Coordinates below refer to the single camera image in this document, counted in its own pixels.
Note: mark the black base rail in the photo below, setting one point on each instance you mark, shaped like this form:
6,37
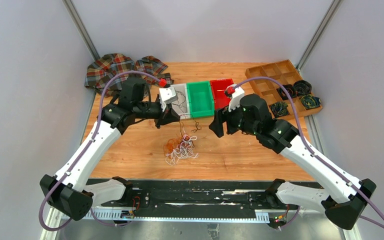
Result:
199,199

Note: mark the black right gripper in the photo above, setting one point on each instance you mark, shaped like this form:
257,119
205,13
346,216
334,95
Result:
216,125

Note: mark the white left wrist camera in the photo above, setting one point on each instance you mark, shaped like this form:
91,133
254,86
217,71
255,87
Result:
167,96

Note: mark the red plastic bin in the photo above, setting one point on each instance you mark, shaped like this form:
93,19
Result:
218,88

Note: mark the rolled dark sock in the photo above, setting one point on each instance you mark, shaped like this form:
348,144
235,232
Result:
279,109
310,102
302,87
290,89

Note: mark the plaid cloth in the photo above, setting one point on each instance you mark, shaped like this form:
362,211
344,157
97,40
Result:
105,68

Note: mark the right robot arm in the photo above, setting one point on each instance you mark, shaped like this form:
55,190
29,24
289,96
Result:
341,197

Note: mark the green plastic bin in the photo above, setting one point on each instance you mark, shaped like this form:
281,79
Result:
201,102

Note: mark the wooden compartment tray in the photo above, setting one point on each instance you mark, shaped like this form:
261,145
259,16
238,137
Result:
284,72

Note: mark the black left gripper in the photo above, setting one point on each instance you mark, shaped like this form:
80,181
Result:
168,117

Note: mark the white plastic bin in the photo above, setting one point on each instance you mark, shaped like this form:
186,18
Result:
181,106

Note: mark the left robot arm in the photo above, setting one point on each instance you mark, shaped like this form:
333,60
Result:
67,190

